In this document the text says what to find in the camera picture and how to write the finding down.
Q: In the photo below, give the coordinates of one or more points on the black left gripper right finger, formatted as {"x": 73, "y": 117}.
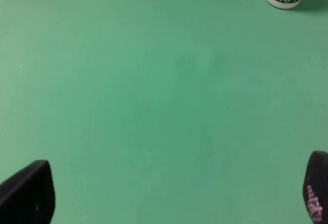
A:
{"x": 315, "y": 187}

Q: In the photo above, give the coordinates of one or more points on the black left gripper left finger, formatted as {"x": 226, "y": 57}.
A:
{"x": 28, "y": 196}

